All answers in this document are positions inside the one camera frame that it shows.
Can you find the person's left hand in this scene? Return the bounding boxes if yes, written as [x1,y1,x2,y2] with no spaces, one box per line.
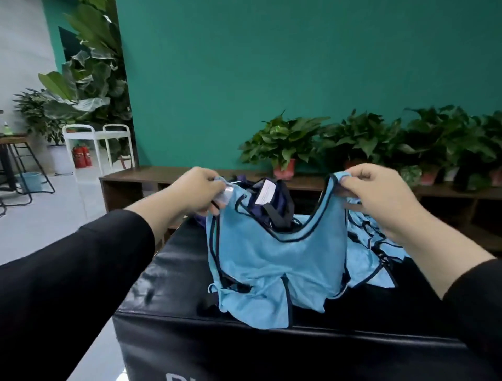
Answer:
[166,166,229,219]

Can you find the person's right hand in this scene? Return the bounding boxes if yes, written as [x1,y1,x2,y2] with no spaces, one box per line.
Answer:
[339,163,431,238]

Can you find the navy blue bag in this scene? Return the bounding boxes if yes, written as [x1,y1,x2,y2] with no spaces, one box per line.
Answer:
[192,174,315,232]

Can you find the person's left forearm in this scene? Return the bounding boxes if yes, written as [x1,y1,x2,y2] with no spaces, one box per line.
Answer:
[0,192,189,381]

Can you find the person's right forearm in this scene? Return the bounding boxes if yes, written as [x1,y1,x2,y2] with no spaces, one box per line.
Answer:
[404,216,502,370]

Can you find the green plant in red pot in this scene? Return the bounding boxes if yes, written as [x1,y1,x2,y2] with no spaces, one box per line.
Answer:
[451,110,502,192]
[314,110,401,170]
[239,114,330,182]

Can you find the wooden shelf cabinet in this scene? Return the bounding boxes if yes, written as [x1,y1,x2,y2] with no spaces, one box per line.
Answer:
[99,166,502,252]

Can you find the green plant in white pot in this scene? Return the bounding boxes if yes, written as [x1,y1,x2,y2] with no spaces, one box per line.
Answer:
[392,106,472,189]

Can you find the red bottle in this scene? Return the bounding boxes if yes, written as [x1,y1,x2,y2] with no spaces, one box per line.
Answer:
[73,145,94,169]

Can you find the black leather bench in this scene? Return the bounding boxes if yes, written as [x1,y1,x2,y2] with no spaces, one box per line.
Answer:
[112,216,502,381]

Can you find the white wheeled cart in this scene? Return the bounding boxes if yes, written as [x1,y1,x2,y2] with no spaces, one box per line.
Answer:
[63,123,136,185]

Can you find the teal bucket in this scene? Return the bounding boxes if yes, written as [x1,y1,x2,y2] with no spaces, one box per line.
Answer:
[17,173,48,193]

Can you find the small plant in white pot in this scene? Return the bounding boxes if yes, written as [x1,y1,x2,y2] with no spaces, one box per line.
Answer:
[13,88,75,175]

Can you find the wooden top black stool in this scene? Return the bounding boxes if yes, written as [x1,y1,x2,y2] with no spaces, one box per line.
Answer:
[0,135,56,217]

